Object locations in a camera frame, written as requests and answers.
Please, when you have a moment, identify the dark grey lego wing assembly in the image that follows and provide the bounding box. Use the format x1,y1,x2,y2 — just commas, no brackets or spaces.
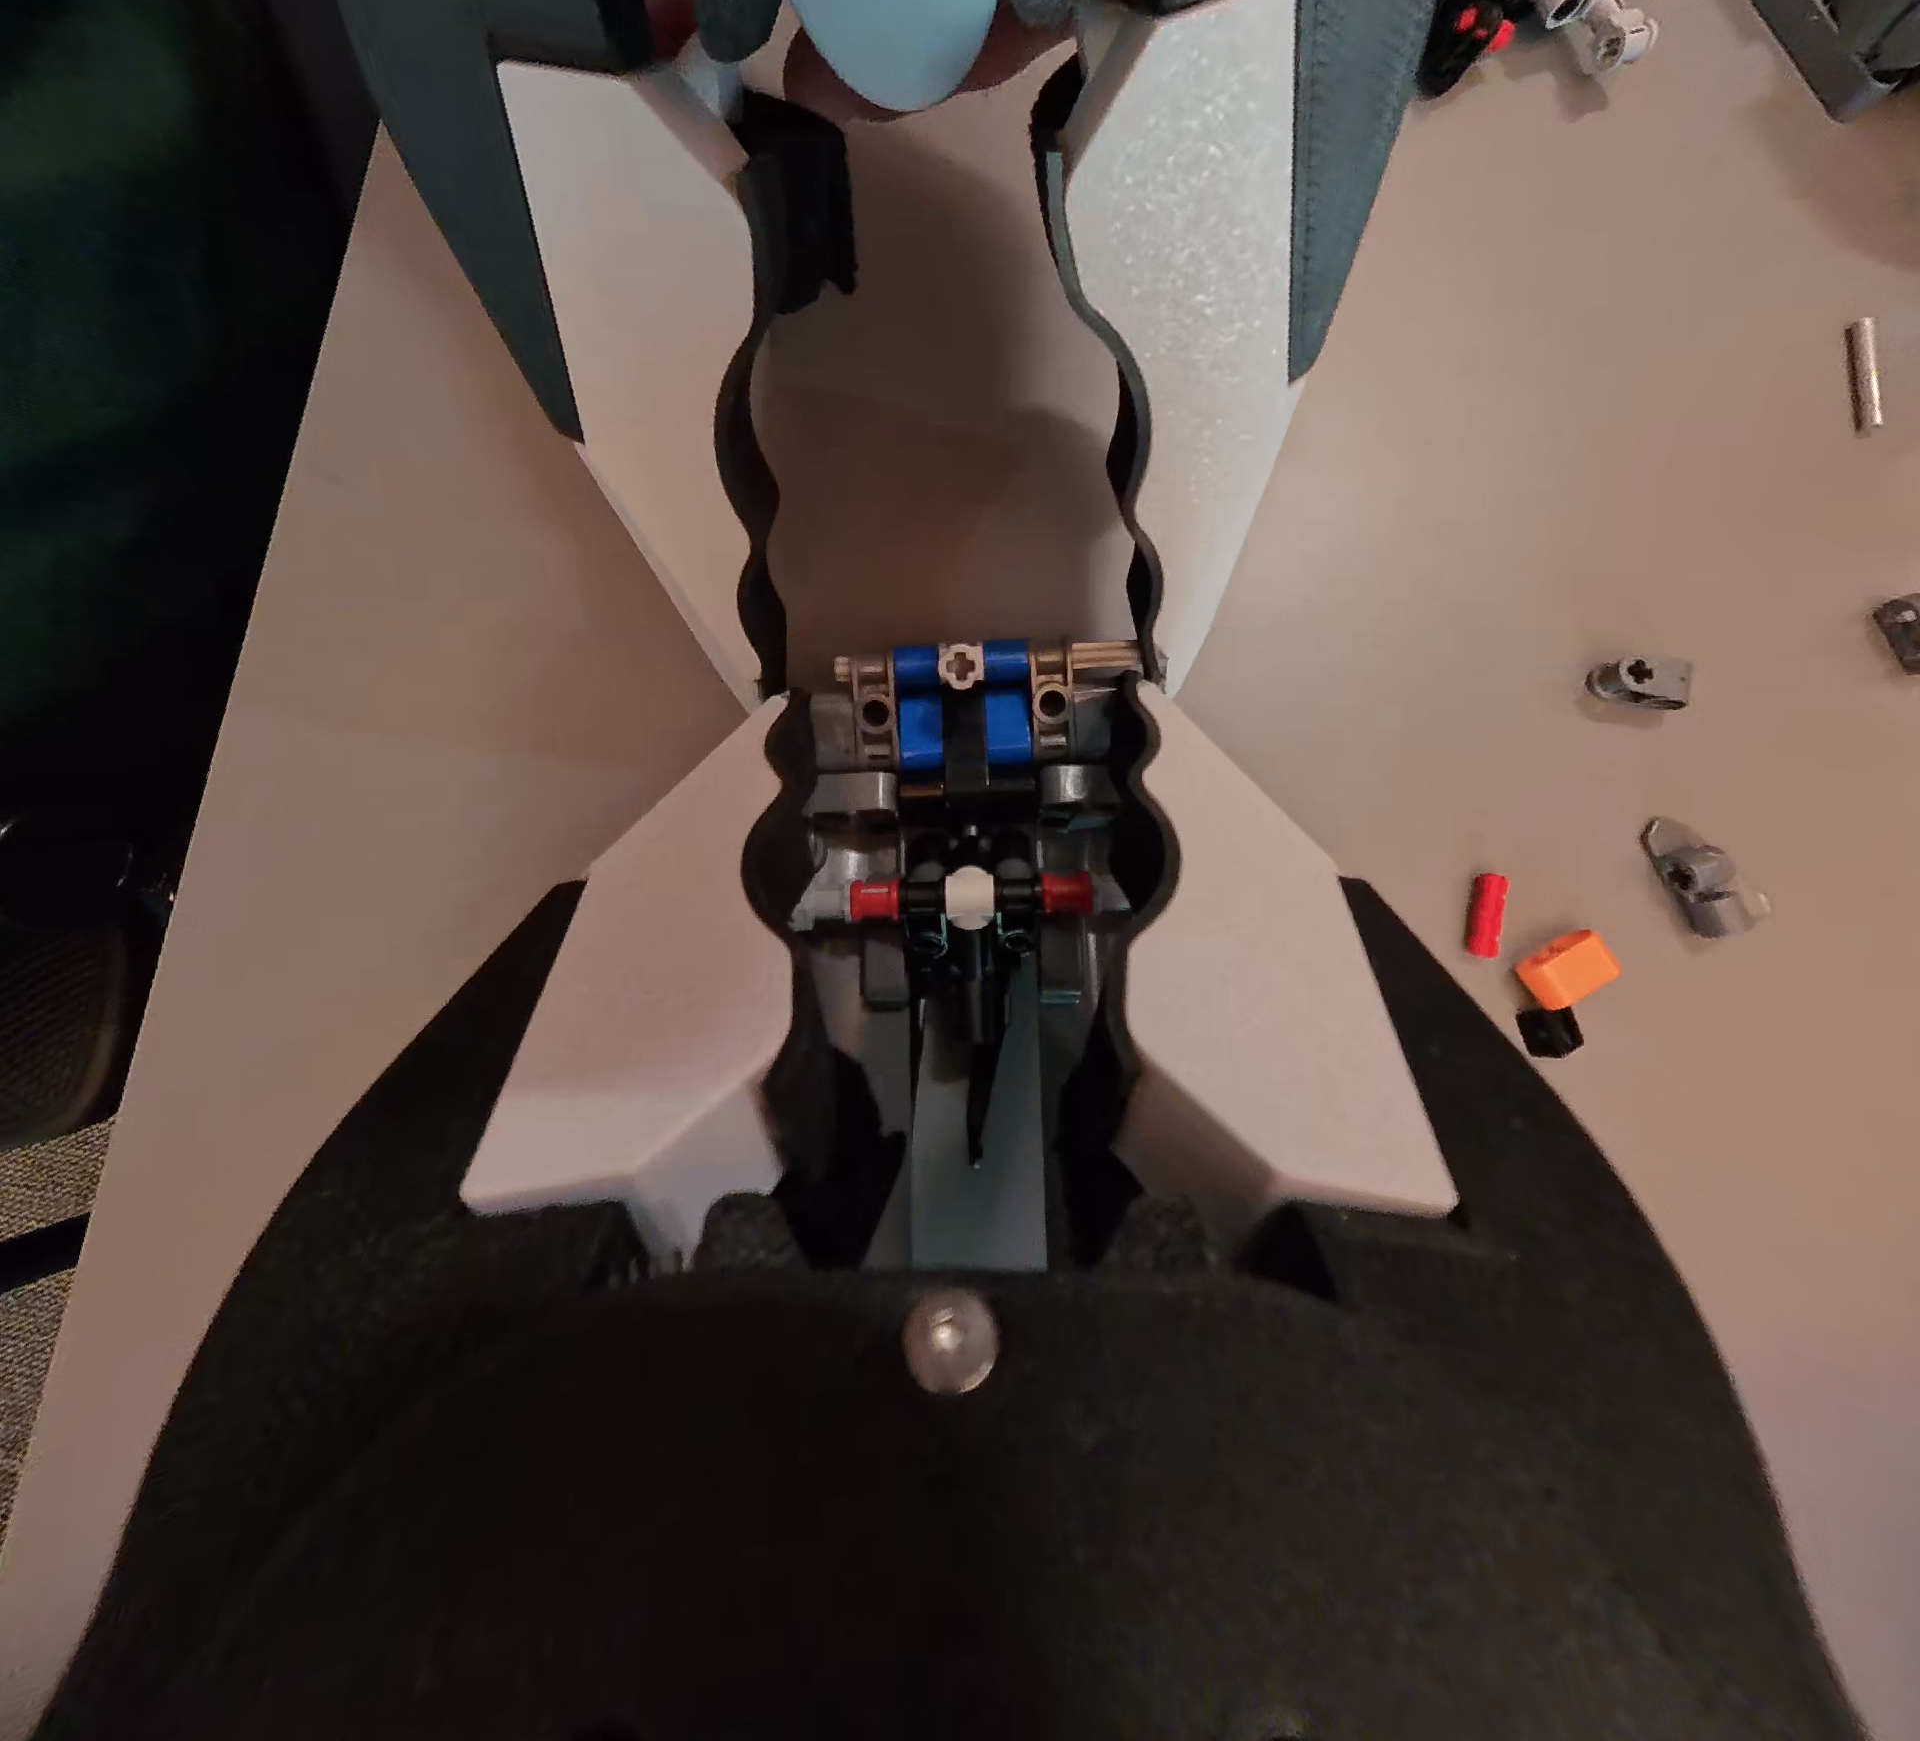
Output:
785,635,1155,1270

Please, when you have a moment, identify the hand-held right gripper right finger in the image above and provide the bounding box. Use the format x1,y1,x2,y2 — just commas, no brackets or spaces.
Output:
1056,686,1464,1270

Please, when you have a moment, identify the dark office chair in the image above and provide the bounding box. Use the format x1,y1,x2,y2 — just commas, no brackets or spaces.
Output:
0,791,146,1154

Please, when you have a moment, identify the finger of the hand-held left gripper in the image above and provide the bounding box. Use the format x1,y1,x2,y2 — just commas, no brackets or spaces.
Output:
498,69,792,707
1029,0,1305,694

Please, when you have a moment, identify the grey angled lego piece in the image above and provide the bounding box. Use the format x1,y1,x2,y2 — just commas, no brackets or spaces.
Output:
1647,818,1778,943

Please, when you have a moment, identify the person's left hand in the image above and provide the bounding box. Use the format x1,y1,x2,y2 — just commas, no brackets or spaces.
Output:
785,20,1082,121

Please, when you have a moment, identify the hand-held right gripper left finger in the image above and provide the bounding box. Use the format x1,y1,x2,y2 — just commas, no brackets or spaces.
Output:
461,706,856,1270

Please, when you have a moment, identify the grey lego axle connector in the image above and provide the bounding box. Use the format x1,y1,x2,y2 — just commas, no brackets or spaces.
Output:
1582,656,1697,721

